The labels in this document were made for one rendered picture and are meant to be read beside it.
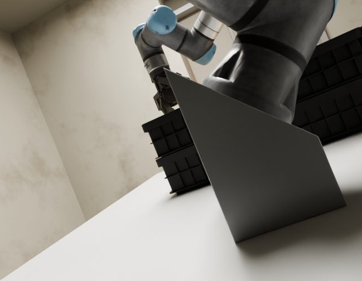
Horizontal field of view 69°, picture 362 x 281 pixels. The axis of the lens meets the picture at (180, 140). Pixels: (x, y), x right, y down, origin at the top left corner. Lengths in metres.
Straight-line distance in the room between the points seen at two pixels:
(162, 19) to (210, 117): 0.50
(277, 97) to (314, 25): 0.11
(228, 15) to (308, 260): 0.31
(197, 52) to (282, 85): 0.47
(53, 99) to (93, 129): 0.62
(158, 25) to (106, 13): 2.52
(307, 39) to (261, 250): 0.28
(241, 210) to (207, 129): 0.11
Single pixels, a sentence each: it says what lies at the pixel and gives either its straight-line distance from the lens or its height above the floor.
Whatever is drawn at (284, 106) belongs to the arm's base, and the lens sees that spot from 0.38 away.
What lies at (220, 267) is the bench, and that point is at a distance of 0.31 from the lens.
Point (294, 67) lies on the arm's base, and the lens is 0.40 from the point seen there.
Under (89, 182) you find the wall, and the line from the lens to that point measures 3.26.
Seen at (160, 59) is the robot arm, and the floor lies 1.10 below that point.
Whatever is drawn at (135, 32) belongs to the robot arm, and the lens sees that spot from 0.90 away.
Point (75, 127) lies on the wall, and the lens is 3.27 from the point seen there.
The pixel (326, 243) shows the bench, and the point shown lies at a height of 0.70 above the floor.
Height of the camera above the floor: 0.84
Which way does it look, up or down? 1 degrees up
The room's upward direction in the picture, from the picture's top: 22 degrees counter-clockwise
